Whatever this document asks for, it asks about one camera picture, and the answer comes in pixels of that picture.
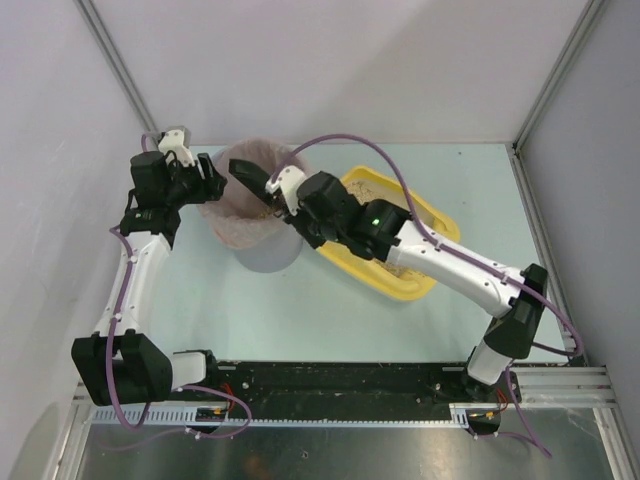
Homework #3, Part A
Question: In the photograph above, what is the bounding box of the grey slotted cable duct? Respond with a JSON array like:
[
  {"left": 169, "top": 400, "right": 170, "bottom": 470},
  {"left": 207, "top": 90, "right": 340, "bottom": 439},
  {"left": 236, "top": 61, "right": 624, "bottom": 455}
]
[{"left": 92, "top": 403, "right": 494, "bottom": 427}]

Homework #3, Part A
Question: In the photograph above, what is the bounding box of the pink plastic bin liner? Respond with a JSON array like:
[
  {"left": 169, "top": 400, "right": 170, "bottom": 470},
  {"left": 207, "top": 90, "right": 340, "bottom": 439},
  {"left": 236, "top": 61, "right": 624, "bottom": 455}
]
[{"left": 198, "top": 138, "right": 291, "bottom": 250}]

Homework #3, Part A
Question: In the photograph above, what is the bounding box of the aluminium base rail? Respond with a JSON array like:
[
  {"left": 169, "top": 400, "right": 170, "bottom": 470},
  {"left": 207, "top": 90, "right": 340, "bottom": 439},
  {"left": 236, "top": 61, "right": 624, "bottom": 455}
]
[{"left": 513, "top": 366, "right": 616, "bottom": 409}]

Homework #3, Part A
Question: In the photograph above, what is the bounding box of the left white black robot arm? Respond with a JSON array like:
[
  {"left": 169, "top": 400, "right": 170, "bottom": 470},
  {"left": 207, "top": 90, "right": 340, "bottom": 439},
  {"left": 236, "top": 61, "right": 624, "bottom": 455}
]
[{"left": 71, "top": 150, "right": 226, "bottom": 406}]

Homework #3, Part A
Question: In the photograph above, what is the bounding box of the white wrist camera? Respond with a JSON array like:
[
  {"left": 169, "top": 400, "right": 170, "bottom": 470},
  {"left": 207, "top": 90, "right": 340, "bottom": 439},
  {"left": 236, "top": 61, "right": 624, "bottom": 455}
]
[
  {"left": 265, "top": 166, "right": 307, "bottom": 216},
  {"left": 158, "top": 126, "right": 196, "bottom": 167}
]

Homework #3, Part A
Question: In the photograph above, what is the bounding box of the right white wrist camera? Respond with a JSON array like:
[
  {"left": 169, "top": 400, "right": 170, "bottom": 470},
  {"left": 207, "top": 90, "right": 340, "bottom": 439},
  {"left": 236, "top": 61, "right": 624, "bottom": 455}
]
[{"left": 265, "top": 166, "right": 307, "bottom": 216}]

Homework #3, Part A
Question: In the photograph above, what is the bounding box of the grey trash bin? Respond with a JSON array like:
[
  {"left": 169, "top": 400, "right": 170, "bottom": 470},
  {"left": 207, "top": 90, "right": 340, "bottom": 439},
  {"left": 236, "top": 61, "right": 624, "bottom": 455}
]
[{"left": 230, "top": 224, "right": 303, "bottom": 273}]

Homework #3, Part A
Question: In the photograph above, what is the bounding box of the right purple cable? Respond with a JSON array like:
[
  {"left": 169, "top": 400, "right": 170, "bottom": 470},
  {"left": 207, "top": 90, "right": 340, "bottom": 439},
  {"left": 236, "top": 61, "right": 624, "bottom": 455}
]
[{"left": 272, "top": 133, "right": 586, "bottom": 357}]

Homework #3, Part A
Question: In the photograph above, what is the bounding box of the left aluminium frame post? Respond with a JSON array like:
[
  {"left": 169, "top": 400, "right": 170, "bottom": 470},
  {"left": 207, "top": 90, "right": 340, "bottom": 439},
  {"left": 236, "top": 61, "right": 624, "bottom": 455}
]
[{"left": 74, "top": 0, "right": 160, "bottom": 147}]

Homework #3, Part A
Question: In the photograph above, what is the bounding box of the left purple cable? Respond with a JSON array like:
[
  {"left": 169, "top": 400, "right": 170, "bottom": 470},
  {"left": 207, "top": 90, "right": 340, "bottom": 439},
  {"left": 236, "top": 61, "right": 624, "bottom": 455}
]
[{"left": 107, "top": 132, "right": 164, "bottom": 431}]

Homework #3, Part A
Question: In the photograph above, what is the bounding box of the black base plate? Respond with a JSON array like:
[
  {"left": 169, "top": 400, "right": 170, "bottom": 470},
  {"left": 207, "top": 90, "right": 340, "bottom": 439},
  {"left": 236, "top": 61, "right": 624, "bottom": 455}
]
[{"left": 201, "top": 361, "right": 521, "bottom": 423}]

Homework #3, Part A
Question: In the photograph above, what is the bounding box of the black slotted litter scoop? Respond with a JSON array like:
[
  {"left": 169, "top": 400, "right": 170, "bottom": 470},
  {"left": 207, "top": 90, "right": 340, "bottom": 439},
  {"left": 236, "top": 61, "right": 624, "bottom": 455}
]
[{"left": 229, "top": 159, "right": 277, "bottom": 207}]

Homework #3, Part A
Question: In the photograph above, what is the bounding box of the purple cable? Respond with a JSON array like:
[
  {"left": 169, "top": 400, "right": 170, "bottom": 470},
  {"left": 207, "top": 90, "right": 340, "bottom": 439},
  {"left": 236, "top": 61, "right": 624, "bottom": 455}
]
[
  {"left": 272, "top": 133, "right": 586, "bottom": 357},
  {"left": 107, "top": 132, "right": 164, "bottom": 431}
]

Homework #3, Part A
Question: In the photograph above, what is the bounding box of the yellow litter box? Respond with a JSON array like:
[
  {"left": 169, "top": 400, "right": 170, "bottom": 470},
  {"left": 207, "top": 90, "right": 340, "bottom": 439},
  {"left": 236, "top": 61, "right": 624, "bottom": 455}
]
[{"left": 317, "top": 165, "right": 461, "bottom": 303}]

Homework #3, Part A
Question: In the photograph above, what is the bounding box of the right aluminium frame post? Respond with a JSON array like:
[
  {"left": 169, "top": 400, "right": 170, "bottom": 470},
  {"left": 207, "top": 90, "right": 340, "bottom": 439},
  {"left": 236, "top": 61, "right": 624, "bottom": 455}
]
[{"left": 512, "top": 0, "right": 610, "bottom": 152}]

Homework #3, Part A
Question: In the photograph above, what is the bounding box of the beige cat litter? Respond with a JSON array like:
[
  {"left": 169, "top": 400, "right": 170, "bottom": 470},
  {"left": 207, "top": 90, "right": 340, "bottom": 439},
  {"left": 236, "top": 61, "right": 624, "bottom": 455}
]
[{"left": 345, "top": 180, "right": 398, "bottom": 204}]

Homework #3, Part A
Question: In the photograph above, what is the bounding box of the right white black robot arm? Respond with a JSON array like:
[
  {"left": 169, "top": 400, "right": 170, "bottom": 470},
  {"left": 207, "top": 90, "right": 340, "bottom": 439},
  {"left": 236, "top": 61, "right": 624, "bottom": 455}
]
[{"left": 266, "top": 167, "right": 547, "bottom": 386}]

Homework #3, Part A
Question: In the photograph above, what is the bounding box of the aluminium frame post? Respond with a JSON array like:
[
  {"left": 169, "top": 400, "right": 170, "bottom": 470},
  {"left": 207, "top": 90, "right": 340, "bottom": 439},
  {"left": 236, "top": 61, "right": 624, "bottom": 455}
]
[
  {"left": 512, "top": 0, "right": 610, "bottom": 152},
  {"left": 74, "top": 0, "right": 160, "bottom": 147}
]

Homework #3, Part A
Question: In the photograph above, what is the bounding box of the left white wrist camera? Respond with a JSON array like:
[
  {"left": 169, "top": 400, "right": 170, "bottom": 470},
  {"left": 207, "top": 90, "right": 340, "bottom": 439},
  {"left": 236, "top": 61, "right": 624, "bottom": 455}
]
[{"left": 158, "top": 126, "right": 196, "bottom": 167}]

